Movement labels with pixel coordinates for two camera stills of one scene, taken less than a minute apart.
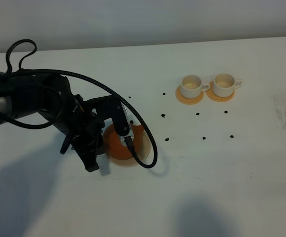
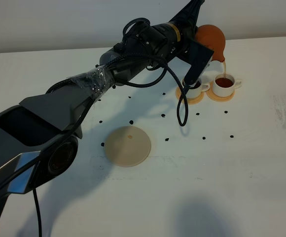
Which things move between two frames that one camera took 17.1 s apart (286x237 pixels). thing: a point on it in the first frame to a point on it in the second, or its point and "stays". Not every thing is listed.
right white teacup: [224, 85] stays
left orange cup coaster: [189, 101] stays
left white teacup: [192, 87] stays
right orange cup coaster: [210, 94] stays
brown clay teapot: [114, 146] to [211, 37]
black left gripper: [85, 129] to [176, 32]
